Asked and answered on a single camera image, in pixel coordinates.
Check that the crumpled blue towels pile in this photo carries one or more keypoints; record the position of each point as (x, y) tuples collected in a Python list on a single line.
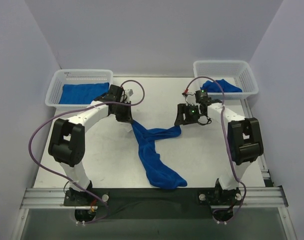
[(216, 87)]

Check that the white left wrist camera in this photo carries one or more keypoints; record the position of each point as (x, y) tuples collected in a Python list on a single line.
[(126, 96)]

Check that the blue towel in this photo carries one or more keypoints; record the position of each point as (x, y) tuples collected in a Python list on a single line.
[(82, 93), (158, 174)]

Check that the empty white plastic basket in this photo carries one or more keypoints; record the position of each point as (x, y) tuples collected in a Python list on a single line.
[(74, 76)]

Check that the white basket with towels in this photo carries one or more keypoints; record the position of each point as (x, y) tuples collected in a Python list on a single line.
[(236, 72)]

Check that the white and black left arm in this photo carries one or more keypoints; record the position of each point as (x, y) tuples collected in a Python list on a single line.
[(67, 142)]

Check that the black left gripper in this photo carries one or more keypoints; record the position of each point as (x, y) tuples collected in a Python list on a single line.
[(124, 117)]

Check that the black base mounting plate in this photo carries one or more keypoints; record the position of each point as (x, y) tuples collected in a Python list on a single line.
[(154, 203)]

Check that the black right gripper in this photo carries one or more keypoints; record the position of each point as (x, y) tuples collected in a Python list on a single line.
[(180, 114)]

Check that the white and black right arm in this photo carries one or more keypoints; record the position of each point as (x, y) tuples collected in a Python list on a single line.
[(242, 135)]

